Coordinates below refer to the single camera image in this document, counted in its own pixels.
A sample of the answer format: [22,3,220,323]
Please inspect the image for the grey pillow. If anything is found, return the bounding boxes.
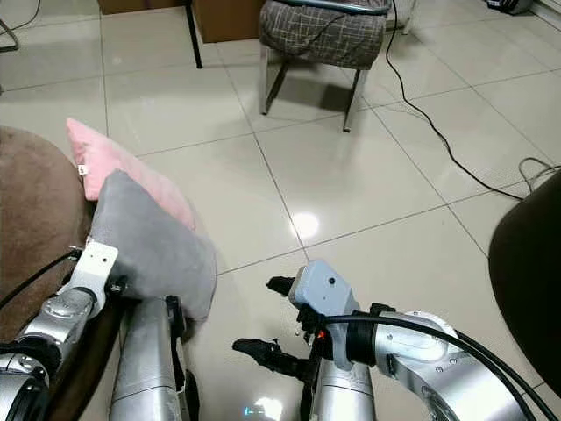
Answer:
[90,169,218,322]

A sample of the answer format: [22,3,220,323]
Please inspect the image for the brown fabric sofa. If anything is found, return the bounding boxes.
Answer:
[0,125,96,345]

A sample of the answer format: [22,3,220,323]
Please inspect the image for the pink pillow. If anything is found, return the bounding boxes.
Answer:
[66,117,196,232]

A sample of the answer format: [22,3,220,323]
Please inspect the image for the black floor device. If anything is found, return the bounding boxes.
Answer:
[485,0,536,15]

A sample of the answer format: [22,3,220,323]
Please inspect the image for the silver right robot leg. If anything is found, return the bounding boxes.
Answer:
[300,358,380,421]

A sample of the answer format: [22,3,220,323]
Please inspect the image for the silver robot leg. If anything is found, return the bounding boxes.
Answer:
[300,358,380,421]
[109,296,201,421]

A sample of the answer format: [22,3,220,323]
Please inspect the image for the silver left robot leg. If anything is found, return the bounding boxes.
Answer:
[109,296,201,421]

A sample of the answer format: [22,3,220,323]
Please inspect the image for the dark round seat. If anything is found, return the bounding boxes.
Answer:
[487,188,561,389]

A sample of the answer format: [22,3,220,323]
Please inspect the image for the checkered cushion metal chair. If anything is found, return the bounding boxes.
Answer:
[259,0,397,134]

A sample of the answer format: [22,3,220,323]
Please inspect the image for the black furniture leg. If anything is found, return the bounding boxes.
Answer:
[186,0,203,69]

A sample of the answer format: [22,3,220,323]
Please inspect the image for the brown wooden cabinet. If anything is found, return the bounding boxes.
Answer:
[96,0,270,44]

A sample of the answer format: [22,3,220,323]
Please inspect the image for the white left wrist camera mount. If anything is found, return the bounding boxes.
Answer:
[67,242,120,304]

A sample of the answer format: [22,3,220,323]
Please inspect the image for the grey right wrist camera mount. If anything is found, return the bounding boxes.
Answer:
[287,258,357,371]

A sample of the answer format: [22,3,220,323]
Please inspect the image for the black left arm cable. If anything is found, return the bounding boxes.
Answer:
[0,251,82,310]

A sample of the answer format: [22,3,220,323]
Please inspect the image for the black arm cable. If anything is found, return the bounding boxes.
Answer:
[0,251,82,310]
[323,312,559,415]

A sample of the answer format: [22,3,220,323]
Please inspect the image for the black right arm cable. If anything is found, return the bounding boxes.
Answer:
[323,312,559,415]

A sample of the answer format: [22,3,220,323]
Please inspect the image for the long black floor cable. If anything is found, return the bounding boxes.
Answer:
[385,0,527,202]

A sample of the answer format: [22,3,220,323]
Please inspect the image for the thin metal chair frame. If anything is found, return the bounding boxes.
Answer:
[0,0,46,54]

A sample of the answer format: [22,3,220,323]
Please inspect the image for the grey floor cable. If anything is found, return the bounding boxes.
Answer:
[518,157,561,194]

